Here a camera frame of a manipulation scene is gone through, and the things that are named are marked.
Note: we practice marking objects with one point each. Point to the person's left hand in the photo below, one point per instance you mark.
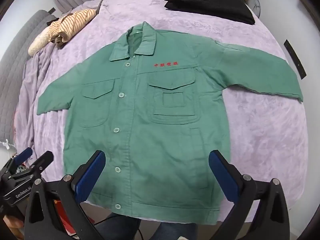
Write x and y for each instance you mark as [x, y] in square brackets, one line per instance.
[13, 223]

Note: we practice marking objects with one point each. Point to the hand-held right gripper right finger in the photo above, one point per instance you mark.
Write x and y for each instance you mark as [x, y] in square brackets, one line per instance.
[225, 177]

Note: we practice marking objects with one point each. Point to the green work jacket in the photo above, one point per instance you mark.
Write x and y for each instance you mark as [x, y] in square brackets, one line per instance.
[160, 142]

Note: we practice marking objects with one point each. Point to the small round fan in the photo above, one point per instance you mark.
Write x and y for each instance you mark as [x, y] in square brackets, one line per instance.
[255, 5]

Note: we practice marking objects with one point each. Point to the cream knitted cloth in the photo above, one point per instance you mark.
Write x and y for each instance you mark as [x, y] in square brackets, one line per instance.
[40, 42]

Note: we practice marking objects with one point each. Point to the black folded clothes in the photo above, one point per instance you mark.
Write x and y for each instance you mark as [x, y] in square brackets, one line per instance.
[212, 2]

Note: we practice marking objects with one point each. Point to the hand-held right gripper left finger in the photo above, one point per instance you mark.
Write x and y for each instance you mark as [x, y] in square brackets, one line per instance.
[90, 177]

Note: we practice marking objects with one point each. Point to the purple plush blanket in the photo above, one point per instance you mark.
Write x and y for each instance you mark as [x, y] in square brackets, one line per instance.
[262, 135]

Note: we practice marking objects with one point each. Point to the tan striped garment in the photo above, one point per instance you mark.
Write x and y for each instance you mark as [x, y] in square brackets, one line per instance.
[77, 21]

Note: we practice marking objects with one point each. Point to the red box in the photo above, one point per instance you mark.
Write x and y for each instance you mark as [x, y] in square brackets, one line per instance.
[61, 210]

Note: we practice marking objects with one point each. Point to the grey quilted headboard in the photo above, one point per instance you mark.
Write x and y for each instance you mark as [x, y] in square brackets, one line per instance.
[15, 67]

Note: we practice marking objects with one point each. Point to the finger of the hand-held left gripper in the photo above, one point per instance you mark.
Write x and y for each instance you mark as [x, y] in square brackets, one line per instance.
[25, 153]
[42, 161]

